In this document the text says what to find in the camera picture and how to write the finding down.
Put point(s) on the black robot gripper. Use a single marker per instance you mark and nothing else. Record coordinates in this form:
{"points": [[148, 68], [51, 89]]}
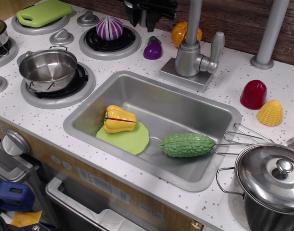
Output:
{"points": [[159, 8]]}

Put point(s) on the silver toy faucet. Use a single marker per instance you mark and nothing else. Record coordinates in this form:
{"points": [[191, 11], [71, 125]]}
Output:
{"points": [[190, 68]]}

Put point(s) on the black stove burner back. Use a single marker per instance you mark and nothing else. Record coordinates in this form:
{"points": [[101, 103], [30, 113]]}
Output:
{"points": [[96, 48]]}

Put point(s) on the black stove burner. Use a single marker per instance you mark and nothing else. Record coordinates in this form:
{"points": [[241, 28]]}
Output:
{"points": [[76, 91], [96, 48]]}

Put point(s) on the purple toy eggplant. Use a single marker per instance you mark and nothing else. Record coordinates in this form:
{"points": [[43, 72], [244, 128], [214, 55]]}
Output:
{"points": [[153, 50]]}

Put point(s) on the purple white toy onion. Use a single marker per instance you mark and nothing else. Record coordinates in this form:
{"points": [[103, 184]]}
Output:
{"points": [[109, 28]]}

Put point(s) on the orange toy pumpkin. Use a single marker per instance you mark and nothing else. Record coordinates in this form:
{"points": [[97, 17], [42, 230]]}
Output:
{"points": [[179, 33]]}

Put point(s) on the black stove burner front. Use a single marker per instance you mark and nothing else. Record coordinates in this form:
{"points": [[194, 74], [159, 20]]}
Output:
{"points": [[76, 91]]}

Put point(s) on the silver sink basin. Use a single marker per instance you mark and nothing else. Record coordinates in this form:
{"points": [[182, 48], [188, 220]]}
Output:
{"points": [[163, 110]]}

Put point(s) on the green toy cutting board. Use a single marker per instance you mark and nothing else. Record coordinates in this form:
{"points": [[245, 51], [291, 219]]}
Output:
{"points": [[43, 13]]}

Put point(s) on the yellow toy bell pepper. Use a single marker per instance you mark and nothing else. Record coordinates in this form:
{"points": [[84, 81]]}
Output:
{"points": [[117, 120]]}

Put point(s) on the open steel pot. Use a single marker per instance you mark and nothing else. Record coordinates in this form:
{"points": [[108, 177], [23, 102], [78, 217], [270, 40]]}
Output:
{"points": [[48, 70]]}

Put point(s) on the light green toy plate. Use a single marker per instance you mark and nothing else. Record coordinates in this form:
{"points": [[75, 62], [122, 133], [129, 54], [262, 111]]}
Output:
{"points": [[133, 142]]}

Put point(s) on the grey support pole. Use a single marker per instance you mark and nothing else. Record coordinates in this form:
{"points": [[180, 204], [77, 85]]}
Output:
{"points": [[263, 60]]}

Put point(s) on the green toy bitter gourd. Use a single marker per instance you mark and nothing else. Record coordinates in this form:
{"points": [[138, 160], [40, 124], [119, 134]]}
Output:
{"points": [[183, 145]]}

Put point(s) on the red toy pepper half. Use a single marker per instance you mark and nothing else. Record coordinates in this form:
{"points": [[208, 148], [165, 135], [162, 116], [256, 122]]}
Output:
{"points": [[254, 95]]}

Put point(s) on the steel pot at left edge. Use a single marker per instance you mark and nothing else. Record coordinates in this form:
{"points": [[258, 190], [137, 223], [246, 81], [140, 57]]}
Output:
{"points": [[3, 39]]}

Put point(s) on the yellow toy corn piece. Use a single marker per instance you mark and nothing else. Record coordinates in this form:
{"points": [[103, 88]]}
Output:
{"points": [[271, 113]]}

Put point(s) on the silver oven knob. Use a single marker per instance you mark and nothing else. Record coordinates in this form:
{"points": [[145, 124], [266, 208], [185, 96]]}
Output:
{"points": [[13, 144]]}

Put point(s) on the steel pot with lid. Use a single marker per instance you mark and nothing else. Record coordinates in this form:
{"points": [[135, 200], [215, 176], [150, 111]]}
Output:
{"points": [[261, 194]]}

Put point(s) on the grey oven door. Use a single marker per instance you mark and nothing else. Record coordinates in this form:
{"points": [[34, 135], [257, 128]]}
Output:
{"points": [[81, 209]]}

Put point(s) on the blue clamp tool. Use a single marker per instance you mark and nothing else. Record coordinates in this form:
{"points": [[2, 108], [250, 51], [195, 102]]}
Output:
{"points": [[16, 197]]}

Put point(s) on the wire handled steel strainer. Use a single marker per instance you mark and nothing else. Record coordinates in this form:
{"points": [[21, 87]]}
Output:
{"points": [[242, 135]]}

